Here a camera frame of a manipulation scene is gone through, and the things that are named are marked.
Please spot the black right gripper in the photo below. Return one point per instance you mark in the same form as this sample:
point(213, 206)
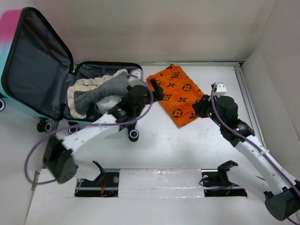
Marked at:
point(200, 106)

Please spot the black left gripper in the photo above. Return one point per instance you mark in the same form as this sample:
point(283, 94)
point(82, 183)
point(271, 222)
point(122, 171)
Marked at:
point(157, 93)

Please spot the orange patterned towel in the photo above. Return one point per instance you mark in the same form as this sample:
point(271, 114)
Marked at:
point(180, 93)

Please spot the grey cream fleece blanket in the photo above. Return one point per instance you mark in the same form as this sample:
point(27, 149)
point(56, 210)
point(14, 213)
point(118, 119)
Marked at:
point(90, 91)

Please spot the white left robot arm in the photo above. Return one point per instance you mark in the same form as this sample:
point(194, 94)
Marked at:
point(60, 158)

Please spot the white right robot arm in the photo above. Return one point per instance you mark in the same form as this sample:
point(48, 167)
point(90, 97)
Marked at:
point(279, 190)

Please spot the pink teal suitcase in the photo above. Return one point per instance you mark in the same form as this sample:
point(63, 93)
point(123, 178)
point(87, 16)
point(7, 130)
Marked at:
point(37, 68)

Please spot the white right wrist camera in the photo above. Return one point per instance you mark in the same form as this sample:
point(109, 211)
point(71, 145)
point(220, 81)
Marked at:
point(219, 89)

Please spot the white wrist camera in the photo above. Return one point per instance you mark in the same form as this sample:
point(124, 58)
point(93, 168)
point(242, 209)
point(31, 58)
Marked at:
point(219, 89)
point(135, 77)

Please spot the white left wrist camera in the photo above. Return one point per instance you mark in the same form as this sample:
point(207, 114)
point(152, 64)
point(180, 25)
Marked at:
point(135, 77)

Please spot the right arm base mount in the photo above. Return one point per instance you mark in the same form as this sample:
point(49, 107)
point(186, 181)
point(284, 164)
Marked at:
point(216, 185)

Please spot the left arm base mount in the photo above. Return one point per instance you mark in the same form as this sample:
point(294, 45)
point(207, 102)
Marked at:
point(105, 185)

